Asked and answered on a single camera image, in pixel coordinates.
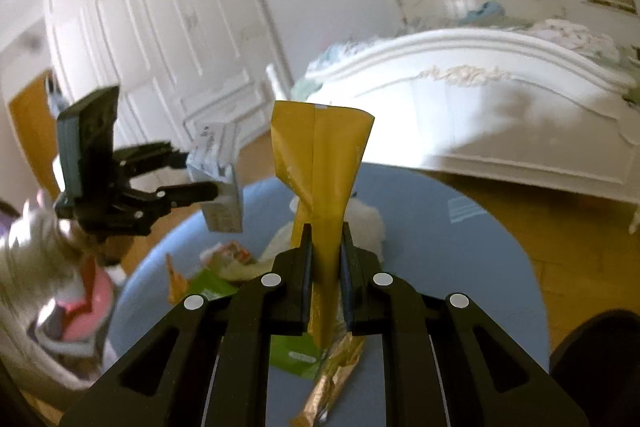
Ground round blue table cloth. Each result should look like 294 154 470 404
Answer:
107 164 550 426

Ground white wardrobe doors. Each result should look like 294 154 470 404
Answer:
43 0 283 147

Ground green snack wrapper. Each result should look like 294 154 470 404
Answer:
180 268 321 381

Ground pink white trash bag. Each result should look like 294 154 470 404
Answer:
1 192 132 405

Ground white medicine box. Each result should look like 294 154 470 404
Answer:
186 122 243 233

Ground white carved bed frame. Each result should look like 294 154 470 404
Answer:
267 0 639 204

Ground light green bedding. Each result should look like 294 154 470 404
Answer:
291 0 639 102

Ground orange yellow foil bag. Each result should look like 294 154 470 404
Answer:
271 101 374 349

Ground gold snack bar wrapper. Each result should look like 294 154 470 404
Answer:
288 333 366 427

